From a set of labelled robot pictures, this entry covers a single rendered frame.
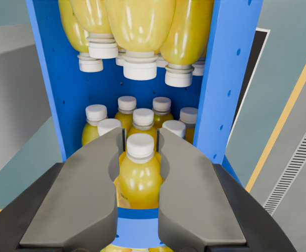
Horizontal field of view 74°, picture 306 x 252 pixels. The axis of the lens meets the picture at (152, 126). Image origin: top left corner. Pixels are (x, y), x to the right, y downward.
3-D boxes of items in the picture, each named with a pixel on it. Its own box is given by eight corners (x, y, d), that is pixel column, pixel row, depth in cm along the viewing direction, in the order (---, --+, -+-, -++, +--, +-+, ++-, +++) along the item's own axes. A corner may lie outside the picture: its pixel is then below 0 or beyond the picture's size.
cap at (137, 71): (136, 51, 25) (136, 66, 26) (116, 55, 23) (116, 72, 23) (163, 55, 24) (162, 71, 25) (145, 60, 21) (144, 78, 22)
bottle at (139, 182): (139, 209, 43) (139, 134, 34) (165, 229, 39) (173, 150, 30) (113, 233, 38) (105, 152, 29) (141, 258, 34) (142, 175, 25)
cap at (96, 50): (119, 39, 26) (119, 54, 26) (116, 36, 29) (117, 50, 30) (86, 39, 25) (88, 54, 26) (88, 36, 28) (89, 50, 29)
